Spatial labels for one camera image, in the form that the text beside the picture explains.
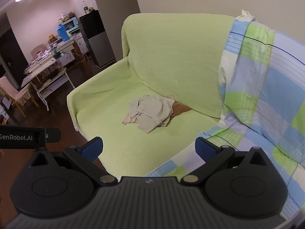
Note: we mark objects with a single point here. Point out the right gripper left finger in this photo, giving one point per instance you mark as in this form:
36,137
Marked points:
83,158

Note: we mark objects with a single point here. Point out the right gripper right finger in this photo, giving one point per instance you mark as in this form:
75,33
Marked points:
215,157

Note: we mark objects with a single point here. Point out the beige garment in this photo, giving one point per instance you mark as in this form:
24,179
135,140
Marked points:
150,112

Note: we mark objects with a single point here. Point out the pink cushioned wooden chair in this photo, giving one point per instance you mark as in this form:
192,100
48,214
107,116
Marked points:
18,98

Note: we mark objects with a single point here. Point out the brown cloth piece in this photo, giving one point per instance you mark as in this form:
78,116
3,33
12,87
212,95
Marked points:
179,109

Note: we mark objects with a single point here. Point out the white dining table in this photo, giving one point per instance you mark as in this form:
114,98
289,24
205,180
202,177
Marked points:
54,83

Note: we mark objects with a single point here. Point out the checkered quilt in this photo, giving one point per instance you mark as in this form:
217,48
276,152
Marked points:
261,83

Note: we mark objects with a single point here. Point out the white cabinet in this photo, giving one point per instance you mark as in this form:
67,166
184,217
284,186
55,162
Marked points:
73,50

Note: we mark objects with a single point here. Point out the green covered sofa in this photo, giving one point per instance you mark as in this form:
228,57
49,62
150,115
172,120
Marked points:
163,54

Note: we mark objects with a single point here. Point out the black refrigerator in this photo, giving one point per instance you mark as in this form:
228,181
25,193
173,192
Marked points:
96,39

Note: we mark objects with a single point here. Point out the blue water jug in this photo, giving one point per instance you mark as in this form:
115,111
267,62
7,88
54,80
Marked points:
62,33

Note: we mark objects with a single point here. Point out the blue microwave oven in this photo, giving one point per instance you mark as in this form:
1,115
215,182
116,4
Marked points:
71,25

